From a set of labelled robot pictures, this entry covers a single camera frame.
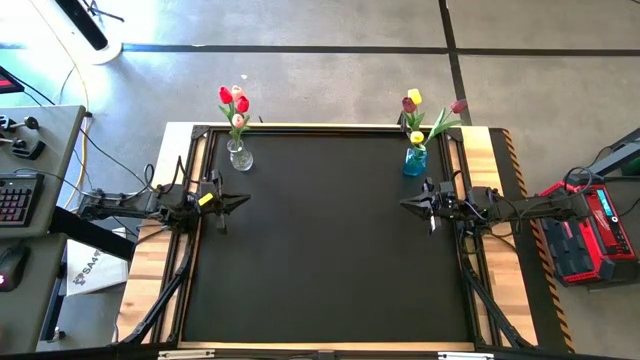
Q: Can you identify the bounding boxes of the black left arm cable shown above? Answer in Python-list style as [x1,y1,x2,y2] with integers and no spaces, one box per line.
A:
[142,154,191,196]

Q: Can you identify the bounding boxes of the black floor cable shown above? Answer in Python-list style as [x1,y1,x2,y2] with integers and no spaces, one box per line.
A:
[77,127,154,194]

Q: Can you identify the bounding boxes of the dark grey equipment bar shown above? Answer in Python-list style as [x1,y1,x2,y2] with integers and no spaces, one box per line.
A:
[582,127,640,177]

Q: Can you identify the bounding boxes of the black pole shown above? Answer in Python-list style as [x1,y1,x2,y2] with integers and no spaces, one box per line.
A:
[53,0,110,51]

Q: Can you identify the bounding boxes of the white round floor base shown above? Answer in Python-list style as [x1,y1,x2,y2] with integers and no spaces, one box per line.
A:
[29,0,124,66]

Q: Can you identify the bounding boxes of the black panel with hazard stripes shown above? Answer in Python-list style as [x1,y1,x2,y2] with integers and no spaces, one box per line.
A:
[488,127,576,354]

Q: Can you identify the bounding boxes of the maroon artificial tulip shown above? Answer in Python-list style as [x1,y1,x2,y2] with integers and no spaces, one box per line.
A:
[427,98,469,146]
[401,96,421,149]

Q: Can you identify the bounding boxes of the yellow cable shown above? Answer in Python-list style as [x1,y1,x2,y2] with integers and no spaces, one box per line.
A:
[29,0,91,210]

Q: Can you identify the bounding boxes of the dark flat screen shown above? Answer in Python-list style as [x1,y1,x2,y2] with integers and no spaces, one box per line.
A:
[0,66,25,95]

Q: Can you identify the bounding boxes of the black table mat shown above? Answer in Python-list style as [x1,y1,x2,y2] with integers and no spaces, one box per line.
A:
[182,133,474,345]

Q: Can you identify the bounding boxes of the silver metal bracket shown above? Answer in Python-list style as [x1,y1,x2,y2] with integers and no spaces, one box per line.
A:
[438,351,495,360]
[158,349,216,360]

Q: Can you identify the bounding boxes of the black clamp on desk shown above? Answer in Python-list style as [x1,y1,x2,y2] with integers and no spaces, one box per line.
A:
[12,139,47,161]

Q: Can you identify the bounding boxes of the black computer mouse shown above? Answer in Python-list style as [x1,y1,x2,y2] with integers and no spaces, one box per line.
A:
[0,244,30,292]

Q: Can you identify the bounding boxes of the pink artificial tulip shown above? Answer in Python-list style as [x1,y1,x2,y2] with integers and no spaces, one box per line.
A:
[230,113,251,149]
[230,84,245,146]

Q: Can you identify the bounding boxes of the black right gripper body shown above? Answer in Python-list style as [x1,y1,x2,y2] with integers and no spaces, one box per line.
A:
[423,177,459,236]

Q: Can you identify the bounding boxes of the black aluminium table frame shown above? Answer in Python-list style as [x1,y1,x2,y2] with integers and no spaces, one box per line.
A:
[119,124,536,351]

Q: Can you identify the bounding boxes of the black knob lever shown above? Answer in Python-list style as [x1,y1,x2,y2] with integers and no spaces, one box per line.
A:
[0,115,40,132]

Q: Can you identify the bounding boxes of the blue glass vase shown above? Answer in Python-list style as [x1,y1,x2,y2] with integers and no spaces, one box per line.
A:
[402,144,429,177]

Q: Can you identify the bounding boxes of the black support beam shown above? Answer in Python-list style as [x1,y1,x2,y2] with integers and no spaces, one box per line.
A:
[49,219,137,262]

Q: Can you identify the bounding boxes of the red and black tool case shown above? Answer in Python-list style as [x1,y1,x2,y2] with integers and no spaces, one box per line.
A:
[537,172,639,287]

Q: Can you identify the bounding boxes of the black computer keyboard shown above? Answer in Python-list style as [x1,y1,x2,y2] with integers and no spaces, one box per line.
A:
[0,172,45,229]

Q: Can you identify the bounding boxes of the grey desk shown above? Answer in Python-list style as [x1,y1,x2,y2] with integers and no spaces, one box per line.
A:
[0,104,87,354]

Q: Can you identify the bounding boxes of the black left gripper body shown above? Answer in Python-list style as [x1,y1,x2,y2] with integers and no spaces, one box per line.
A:
[189,170,229,236]

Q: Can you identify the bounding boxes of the red artificial tulip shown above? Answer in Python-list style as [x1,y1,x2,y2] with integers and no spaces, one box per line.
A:
[218,85,240,146]
[234,95,251,146]

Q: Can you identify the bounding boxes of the clear glass vase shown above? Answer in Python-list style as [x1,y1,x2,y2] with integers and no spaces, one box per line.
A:
[227,138,255,173]

